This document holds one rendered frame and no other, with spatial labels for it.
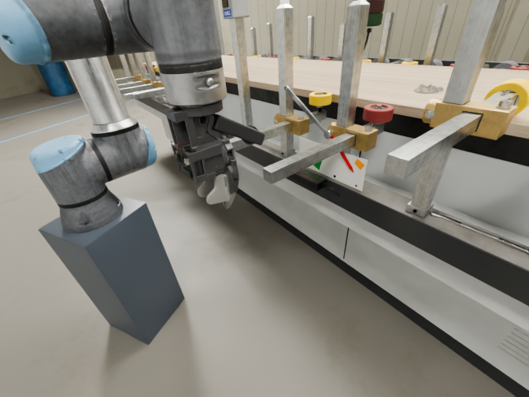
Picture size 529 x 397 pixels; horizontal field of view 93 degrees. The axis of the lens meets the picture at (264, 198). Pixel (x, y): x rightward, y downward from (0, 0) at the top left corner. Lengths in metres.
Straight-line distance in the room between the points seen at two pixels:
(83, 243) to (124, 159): 0.29
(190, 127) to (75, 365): 1.25
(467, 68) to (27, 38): 0.67
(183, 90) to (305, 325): 1.10
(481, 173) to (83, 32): 0.91
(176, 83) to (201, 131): 0.08
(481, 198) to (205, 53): 0.80
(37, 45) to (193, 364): 1.13
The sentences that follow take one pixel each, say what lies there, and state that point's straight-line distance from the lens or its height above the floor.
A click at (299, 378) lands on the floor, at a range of 1.19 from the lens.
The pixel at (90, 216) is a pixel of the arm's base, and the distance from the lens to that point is 1.00.
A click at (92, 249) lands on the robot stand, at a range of 0.97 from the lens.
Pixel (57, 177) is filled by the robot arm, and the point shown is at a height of 0.79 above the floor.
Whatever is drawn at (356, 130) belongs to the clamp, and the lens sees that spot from 0.75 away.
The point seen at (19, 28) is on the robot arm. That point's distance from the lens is 0.45.
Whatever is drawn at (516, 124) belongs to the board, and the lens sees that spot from 0.82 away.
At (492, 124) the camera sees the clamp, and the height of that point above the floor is 0.95.
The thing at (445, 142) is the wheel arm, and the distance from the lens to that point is 0.49.
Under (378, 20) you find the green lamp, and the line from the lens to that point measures 0.77.
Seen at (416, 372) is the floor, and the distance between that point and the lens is 1.29.
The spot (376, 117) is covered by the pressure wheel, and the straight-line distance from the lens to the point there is 0.80.
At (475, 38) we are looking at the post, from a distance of 0.62.
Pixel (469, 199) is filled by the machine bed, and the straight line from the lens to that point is 0.94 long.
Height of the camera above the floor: 1.12
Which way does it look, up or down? 34 degrees down
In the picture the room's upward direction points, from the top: 5 degrees counter-clockwise
